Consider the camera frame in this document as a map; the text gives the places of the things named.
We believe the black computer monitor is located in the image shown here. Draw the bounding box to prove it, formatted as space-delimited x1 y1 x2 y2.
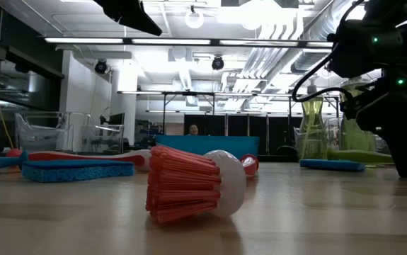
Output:
108 112 126 126

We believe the black round ceiling fixture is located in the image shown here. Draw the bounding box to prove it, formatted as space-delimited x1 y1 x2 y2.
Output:
211 55 225 72
93 59 110 76

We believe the long ceiling light bar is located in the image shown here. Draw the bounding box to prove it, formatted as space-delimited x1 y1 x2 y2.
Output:
42 36 335 49

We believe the clear plastic bin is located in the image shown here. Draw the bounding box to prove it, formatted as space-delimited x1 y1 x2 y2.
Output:
14 110 126 154
292 116 384 162

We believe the clear soap bottle yellow liquid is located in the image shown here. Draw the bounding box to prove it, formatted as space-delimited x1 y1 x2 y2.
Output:
338 79 378 154
299 84 327 162

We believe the red dish brush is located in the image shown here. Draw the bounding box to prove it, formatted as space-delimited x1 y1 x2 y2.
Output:
145 144 260 225
5 148 152 173

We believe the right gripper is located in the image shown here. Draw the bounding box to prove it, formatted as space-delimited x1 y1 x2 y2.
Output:
338 76 407 179

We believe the blue plastic bin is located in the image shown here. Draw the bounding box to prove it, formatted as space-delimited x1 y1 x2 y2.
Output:
154 135 261 161

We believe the black curved object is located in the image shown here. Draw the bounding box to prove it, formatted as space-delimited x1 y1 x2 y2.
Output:
276 144 298 157

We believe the blue sponge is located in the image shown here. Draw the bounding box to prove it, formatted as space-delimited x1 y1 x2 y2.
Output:
21 159 135 184
299 158 367 174

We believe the green dish brush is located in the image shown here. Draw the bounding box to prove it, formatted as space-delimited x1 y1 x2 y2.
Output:
326 148 396 165

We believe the white ring lamp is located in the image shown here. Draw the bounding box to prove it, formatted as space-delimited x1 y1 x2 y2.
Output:
184 9 205 30

